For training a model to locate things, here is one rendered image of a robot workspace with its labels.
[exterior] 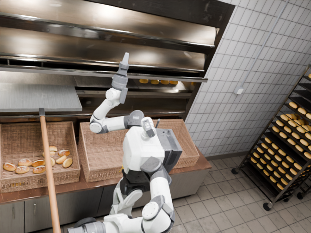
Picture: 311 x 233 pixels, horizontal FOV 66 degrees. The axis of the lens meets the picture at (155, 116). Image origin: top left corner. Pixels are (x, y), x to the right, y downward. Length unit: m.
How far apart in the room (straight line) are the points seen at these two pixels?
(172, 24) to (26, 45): 1.12
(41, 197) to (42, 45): 1.12
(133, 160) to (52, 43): 1.05
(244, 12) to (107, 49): 1.32
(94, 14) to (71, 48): 0.30
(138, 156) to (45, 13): 1.11
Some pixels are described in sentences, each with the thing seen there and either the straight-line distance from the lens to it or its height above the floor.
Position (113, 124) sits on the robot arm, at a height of 1.31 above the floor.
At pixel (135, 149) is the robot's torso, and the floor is 1.38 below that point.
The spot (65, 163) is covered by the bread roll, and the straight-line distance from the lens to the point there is 2.21.
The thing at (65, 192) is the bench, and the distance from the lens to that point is 2.11.
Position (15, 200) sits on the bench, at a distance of 2.09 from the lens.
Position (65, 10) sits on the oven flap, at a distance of 1.86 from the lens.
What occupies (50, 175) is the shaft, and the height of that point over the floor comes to 1.20.
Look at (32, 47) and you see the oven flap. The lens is 1.93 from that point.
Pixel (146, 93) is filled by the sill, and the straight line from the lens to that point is 2.36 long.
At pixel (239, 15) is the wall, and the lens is 2.54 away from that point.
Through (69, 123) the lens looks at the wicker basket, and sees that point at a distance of 2.31.
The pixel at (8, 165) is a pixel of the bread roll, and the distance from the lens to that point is 2.22.
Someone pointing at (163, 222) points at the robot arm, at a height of 1.40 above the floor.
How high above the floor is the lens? 2.27
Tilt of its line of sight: 33 degrees down
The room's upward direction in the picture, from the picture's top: 19 degrees clockwise
